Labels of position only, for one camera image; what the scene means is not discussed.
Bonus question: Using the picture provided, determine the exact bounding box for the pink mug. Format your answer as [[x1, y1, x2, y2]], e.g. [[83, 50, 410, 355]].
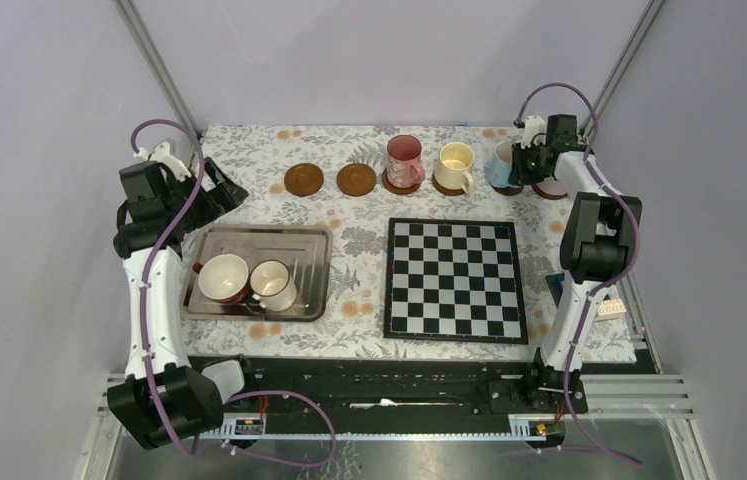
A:
[[385, 135, 426, 188]]

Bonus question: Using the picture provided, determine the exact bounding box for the white red wide cup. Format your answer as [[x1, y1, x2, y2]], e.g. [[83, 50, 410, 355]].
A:
[[192, 254, 250, 304]]

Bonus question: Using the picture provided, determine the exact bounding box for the metal tray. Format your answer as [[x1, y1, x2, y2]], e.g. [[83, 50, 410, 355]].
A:
[[180, 225, 333, 322]]

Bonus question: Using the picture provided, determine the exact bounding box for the blue toy brick structure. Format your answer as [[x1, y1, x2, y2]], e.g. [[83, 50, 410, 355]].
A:
[[545, 273, 565, 306]]

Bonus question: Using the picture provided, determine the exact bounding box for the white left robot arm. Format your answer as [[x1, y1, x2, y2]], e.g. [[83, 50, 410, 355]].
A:
[[106, 158, 260, 450]]

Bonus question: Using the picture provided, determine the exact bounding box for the brown wooden coaster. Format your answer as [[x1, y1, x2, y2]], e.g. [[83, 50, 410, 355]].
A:
[[336, 163, 377, 197], [381, 171, 421, 195], [432, 176, 465, 196], [284, 163, 324, 197], [531, 184, 568, 201]]

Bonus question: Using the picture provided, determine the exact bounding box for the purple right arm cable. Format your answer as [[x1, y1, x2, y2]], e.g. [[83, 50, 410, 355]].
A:
[[515, 82, 645, 465]]

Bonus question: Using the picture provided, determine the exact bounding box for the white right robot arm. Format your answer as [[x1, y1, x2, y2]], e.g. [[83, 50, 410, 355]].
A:
[[510, 114, 642, 412]]

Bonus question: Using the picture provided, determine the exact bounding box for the floral patterned tablecloth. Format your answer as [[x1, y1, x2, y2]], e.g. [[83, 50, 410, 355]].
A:
[[182, 125, 570, 360]]

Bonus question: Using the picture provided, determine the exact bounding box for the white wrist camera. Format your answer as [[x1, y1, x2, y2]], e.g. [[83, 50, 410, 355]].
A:
[[520, 115, 547, 148], [133, 139, 193, 181]]

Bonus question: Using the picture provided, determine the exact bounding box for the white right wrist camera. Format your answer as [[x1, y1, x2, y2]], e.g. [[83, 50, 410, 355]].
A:
[[520, 115, 547, 148]]

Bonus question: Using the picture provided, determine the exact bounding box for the white toy brick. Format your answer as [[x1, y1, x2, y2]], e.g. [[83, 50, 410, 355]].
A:
[[595, 298, 627, 321]]

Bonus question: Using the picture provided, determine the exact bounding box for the dark brown small coaster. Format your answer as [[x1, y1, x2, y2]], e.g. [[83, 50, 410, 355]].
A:
[[492, 185, 524, 196]]

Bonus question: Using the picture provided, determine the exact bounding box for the blue handled white mug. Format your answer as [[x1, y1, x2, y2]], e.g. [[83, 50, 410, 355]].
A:
[[486, 140, 518, 190]]

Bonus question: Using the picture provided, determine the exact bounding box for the black white chessboard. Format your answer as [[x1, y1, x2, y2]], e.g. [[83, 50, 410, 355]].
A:
[[383, 218, 528, 345]]

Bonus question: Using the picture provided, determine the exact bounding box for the white ribbed mug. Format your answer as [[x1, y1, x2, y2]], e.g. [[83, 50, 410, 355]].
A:
[[250, 260, 298, 312]]

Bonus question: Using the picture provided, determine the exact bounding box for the cream yellow mug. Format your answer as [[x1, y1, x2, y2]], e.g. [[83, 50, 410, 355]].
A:
[[433, 142, 476, 194]]

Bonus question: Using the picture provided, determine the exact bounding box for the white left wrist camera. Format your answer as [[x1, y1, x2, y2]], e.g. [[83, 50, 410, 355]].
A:
[[133, 139, 193, 181]]

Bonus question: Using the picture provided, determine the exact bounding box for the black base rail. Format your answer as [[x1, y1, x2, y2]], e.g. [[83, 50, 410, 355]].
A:
[[237, 355, 642, 435]]

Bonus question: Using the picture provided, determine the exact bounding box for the lavender mug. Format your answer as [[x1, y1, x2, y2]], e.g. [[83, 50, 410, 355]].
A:
[[538, 177, 567, 196]]

